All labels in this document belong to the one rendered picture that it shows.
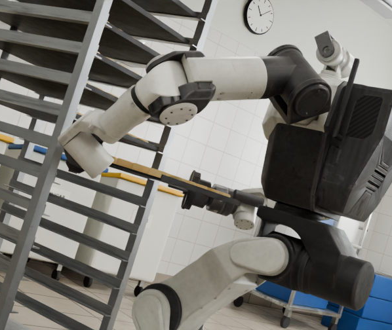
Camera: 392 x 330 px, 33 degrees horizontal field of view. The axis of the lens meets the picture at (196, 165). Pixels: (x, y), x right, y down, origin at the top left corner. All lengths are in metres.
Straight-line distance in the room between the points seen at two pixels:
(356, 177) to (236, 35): 4.16
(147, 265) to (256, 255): 2.97
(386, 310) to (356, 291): 4.91
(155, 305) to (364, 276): 0.52
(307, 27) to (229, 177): 1.55
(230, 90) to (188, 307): 0.60
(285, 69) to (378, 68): 5.55
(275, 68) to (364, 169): 0.30
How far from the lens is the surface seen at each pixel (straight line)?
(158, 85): 1.31
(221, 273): 1.61
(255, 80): 1.36
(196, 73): 1.30
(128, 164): 1.70
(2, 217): 2.56
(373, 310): 6.27
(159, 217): 4.45
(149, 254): 4.47
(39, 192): 1.79
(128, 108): 1.34
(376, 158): 1.51
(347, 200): 1.48
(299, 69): 1.41
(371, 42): 6.83
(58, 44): 1.94
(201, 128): 5.39
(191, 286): 1.68
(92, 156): 1.45
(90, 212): 2.26
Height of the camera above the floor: 0.75
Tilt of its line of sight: 3 degrees up
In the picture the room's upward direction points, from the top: 18 degrees clockwise
